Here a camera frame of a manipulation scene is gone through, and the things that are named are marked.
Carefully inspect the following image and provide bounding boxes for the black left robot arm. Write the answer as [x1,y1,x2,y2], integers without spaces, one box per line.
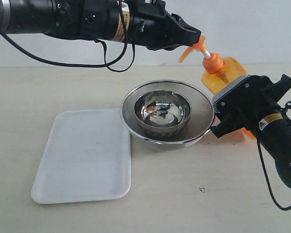
[0,0,201,50]

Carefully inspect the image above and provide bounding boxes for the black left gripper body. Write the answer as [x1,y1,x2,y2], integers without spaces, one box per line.
[126,0,174,50]

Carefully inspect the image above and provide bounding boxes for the small stainless steel bowl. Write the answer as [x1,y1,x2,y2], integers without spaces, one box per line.
[133,90,192,133]

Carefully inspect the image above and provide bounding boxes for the steel mesh colander basin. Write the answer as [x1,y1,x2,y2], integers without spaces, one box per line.
[120,80,215,150]

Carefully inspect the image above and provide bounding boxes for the white rectangular plastic tray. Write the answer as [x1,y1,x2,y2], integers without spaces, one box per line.
[31,108,131,204]

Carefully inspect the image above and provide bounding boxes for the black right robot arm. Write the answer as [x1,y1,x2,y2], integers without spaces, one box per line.
[211,74,291,188]

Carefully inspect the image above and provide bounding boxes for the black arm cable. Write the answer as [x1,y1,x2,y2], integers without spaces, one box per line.
[0,14,146,72]
[256,101,291,211]

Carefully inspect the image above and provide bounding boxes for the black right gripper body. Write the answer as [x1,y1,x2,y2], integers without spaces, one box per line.
[218,75,283,133]

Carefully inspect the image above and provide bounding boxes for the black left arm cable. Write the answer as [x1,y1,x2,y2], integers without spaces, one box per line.
[0,14,146,72]

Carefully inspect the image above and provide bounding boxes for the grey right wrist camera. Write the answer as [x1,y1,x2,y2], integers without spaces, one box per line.
[212,75,250,114]

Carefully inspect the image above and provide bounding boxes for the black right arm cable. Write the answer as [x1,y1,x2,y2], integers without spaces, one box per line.
[256,101,291,211]

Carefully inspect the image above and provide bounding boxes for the orange pump soap bottle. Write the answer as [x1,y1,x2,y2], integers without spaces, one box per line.
[178,35,257,141]

